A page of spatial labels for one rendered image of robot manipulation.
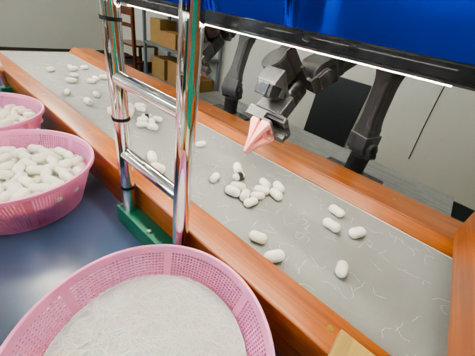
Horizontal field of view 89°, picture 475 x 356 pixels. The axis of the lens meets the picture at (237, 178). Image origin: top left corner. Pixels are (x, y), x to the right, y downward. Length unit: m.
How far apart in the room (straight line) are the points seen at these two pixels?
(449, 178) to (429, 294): 2.07
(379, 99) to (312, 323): 0.62
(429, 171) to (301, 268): 2.20
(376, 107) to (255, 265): 0.59
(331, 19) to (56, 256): 0.53
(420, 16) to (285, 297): 0.34
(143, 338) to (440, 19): 0.44
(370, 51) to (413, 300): 0.37
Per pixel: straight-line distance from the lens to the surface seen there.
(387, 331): 0.44
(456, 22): 0.31
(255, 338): 0.35
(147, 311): 0.36
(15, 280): 0.52
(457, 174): 2.55
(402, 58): 0.30
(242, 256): 0.38
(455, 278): 0.49
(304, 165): 0.67
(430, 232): 0.65
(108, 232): 0.54
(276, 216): 0.50
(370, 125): 0.83
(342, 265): 0.45
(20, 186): 0.59
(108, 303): 0.39
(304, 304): 0.37
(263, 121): 0.54
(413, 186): 1.05
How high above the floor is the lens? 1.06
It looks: 33 degrees down
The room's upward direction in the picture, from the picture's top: 12 degrees clockwise
